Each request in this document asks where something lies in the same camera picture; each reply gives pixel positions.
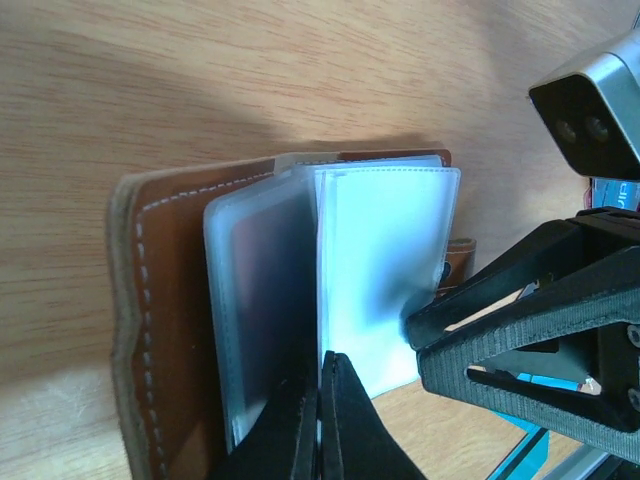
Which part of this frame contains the brown leather card holder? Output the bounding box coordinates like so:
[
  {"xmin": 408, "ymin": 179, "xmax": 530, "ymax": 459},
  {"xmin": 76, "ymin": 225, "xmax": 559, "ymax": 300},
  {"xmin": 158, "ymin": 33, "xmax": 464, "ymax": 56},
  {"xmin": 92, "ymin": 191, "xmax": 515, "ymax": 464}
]
[{"xmin": 107, "ymin": 149, "xmax": 475, "ymax": 479}]

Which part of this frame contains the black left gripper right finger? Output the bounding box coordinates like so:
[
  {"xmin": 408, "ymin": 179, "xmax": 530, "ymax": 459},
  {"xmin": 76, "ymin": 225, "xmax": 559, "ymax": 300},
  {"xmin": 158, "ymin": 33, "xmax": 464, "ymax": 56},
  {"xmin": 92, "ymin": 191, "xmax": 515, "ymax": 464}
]
[{"xmin": 320, "ymin": 351, "xmax": 424, "ymax": 480}]

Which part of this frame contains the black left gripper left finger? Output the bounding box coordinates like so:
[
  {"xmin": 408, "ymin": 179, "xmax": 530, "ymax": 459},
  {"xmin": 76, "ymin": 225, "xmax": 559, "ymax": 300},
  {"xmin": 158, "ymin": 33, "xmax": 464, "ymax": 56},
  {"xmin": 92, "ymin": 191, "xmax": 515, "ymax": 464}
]
[{"xmin": 209, "ymin": 375, "xmax": 317, "ymax": 480}]

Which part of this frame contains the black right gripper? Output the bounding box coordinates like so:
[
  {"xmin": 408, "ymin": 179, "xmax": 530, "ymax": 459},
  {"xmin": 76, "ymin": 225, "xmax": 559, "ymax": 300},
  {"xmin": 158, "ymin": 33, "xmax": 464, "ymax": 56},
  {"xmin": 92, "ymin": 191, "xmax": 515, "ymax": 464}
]
[{"xmin": 407, "ymin": 208, "xmax": 639, "ymax": 460}]

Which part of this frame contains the blue VIP chip card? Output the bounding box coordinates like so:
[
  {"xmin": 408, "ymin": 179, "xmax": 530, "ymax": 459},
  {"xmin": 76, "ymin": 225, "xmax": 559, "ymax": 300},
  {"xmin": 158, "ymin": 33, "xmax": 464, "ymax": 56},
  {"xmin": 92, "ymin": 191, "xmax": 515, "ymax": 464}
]
[{"xmin": 584, "ymin": 178, "xmax": 640, "ymax": 211}]

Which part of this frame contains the teal magnetic stripe card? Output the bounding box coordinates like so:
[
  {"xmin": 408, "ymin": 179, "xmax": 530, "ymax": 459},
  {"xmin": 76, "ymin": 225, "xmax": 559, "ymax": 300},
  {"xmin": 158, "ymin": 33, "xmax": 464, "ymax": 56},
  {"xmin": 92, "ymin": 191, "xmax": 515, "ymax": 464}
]
[{"xmin": 488, "ymin": 373, "xmax": 609, "ymax": 479}]

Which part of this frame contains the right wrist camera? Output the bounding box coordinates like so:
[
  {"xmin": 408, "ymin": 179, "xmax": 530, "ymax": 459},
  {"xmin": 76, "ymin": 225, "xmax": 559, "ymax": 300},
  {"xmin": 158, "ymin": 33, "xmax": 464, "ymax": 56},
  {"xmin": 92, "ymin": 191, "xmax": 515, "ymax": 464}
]
[{"xmin": 529, "ymin": 29, "xmax": 639, "ymax": 181}]

